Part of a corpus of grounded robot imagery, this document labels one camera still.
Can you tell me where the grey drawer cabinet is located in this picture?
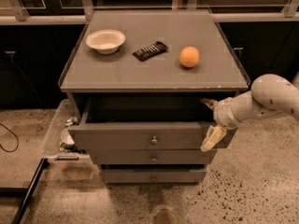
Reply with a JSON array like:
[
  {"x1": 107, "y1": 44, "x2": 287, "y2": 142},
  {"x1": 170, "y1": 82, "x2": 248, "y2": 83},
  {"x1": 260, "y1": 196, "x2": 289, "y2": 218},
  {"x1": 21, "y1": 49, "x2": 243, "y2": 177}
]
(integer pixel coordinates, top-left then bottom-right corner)
[{"x1": 60, "y1": 10, "x2": 249, "y2": 172}]

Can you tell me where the clear plastic bin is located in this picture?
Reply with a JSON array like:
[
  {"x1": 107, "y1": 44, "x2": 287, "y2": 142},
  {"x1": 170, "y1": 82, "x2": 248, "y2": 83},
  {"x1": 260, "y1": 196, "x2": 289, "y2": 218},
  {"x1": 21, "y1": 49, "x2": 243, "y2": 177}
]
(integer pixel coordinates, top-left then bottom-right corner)
[{"x1": 41, "y1": 99, "x2": 91, "y2": 164}]

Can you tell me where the orange fruit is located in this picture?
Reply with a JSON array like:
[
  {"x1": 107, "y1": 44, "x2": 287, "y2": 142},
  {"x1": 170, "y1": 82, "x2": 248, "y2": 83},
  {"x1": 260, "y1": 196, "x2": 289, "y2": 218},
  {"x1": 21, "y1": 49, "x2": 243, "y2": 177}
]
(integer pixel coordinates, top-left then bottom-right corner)
[{"x1": 179, "y1": 47, "x2": 200, "y2": 68}]

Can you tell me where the black floor rail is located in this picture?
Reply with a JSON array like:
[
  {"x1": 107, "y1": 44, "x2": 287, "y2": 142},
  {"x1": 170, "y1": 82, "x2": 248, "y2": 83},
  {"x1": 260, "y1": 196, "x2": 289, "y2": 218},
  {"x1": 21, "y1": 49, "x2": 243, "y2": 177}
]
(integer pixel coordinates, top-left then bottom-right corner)
[{"x1": 0, "y1": 159, "x2": 49, "y2": 224}]

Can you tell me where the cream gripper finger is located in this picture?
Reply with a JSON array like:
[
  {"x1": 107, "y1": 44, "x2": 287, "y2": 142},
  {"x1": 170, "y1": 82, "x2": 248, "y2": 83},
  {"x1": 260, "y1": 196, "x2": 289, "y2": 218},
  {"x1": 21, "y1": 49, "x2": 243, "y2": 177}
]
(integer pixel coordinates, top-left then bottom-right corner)
[
  {"x1": 201, "y1": 125, "x2": 227, "y2": 152},
  {"x1": 201, "y1": 98, "x2": 218, "y2": 110}
]

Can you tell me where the black chip bag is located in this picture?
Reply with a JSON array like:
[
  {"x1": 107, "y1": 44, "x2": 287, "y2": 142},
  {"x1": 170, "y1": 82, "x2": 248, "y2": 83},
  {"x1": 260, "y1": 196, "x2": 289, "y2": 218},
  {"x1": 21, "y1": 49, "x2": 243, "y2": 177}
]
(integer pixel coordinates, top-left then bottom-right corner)
[{"x1": 133, "y1": 41, "x2": 168, "y2": 62}]

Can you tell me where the small white cup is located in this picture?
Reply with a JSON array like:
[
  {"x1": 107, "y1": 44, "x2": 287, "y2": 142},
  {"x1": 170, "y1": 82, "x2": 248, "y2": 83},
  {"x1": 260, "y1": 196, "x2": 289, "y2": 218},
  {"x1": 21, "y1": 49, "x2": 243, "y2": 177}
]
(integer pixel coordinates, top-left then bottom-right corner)
[{"x1": 61, "y1": 128, "x2": 75, "y2": 146}]

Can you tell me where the metal railing frame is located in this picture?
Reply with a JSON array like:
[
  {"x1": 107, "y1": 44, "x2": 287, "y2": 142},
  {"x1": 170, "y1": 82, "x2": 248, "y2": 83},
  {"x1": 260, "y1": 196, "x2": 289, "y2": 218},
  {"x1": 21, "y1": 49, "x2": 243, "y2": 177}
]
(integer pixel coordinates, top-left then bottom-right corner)
[{"x1": 1, "y1": 0, "x2": 299, "y2": 25}]

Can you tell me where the grey middle drawer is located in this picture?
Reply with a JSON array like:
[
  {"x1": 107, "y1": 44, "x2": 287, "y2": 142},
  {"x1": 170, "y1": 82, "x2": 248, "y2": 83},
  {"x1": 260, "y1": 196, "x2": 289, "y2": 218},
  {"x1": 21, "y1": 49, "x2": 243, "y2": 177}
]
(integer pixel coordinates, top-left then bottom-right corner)
[{"x1": 90, "y1": 149, "x2": 217, "y2": 164}]

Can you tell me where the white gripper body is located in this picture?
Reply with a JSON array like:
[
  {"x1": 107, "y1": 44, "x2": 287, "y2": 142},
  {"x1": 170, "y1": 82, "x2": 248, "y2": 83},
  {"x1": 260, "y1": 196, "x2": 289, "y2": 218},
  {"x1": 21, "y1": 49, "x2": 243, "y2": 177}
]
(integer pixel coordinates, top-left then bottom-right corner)
[{"x1": 213, "y1": 97, "x2": 241, "y2": 130}]

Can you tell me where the black floor cable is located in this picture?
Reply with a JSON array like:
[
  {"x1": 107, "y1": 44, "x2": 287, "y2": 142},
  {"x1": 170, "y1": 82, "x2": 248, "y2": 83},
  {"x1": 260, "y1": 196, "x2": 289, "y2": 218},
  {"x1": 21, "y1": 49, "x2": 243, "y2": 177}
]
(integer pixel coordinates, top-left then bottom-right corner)
[{"x1": 0, "y1": 123, "x2": 20, "y2": 154}]

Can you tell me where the grey top drawer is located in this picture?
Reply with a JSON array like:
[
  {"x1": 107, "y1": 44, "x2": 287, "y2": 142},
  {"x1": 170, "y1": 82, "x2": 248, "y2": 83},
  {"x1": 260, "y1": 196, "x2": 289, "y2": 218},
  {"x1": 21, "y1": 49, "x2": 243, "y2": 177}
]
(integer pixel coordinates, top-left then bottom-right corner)
[{"x1": 67, "y1": 97, "x2": 238, "y2": 151}]

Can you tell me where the grey bottom drawer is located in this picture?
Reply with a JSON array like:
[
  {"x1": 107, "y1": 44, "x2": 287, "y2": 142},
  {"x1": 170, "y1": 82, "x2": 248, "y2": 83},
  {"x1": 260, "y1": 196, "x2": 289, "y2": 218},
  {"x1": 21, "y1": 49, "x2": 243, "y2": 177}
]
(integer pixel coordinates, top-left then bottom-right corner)
[{"x1": 101, "y1": 169, "x2": 206, "y2": 184}]

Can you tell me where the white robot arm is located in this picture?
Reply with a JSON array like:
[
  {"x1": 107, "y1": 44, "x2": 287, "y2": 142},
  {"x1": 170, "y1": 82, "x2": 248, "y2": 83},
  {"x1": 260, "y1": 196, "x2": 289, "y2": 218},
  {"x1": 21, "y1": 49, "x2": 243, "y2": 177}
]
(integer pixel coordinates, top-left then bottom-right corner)
[{"x1": 201, "y1": 74, "x2": 299, "y2": 152}]

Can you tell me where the grey drawer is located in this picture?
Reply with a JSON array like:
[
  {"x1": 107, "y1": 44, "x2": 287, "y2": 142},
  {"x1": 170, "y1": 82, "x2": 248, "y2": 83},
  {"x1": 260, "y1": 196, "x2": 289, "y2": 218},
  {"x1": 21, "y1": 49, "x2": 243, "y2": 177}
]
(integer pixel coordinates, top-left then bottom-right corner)
[
  {"x1": 101, "y1": 169, "x2": 206, "y2": 184},
  {"x1": 67, "y1": 97, "x2": 238, "y2": 151},
  {"x1": 90, "y1": 149, "x2": 217, "y2": 164}
]

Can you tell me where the white paper bowl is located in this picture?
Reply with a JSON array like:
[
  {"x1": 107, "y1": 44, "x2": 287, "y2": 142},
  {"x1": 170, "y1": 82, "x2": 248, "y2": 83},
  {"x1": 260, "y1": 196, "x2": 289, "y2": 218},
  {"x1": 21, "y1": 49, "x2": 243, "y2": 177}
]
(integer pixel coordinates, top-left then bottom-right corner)
[{"x1": 86, "y1": 29, "x2": 126, "y2": 54}]

